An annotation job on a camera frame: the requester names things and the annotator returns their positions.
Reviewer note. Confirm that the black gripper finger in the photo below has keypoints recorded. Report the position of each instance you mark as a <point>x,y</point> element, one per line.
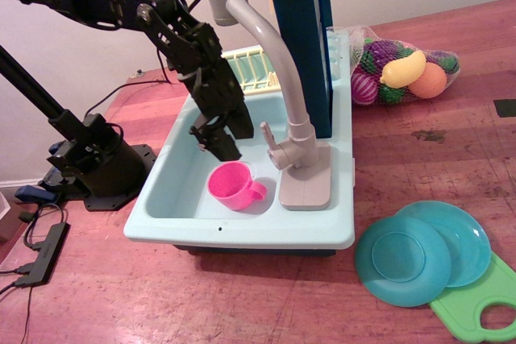
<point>240,123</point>
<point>211,136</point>

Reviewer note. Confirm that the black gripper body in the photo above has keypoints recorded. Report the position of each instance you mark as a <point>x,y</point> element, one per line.
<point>214,88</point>

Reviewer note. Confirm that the pink plastic toy cup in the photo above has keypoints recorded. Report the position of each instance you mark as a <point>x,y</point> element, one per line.
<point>232,185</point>

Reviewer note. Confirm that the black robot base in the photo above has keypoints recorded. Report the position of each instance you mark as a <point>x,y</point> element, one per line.
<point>95,164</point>

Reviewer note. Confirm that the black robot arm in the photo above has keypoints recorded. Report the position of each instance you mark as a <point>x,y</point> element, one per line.
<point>191,47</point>

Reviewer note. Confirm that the yellow dish drying rack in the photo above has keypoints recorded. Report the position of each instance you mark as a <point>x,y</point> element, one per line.
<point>253,70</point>

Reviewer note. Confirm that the grey toy faucet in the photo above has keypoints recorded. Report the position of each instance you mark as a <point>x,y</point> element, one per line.
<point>304,162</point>

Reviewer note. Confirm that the light blue toy sink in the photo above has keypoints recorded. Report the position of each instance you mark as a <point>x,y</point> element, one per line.
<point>190,199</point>

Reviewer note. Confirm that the mesh bag of toy produce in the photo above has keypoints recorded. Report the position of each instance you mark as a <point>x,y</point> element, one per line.
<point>368,54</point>

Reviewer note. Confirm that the yellow toy banana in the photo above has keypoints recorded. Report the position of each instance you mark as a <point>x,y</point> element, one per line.
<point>402,72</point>

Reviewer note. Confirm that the blue clamp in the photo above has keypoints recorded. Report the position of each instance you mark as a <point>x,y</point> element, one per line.
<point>31,194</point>

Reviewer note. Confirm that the orange toy fruit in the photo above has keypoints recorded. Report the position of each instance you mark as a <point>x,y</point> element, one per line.
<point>431,83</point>

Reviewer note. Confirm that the front teal plastic plate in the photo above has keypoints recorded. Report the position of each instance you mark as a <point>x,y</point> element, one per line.
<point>403,261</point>

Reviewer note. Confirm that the teal plastic plate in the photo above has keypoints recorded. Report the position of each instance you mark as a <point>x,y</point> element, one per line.
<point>403,261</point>
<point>466,240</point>

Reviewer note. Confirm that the black USB hub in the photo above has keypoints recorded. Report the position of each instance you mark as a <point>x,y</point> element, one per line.
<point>41,270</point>

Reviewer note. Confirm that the rear teal plastic plate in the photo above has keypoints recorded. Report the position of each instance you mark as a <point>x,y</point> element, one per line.
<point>466,240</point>

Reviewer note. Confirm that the black tape patch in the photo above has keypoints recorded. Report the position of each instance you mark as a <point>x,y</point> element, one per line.
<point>505,108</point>

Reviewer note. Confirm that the green plastic cutting board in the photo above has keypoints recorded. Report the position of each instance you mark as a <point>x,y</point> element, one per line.
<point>460,309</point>

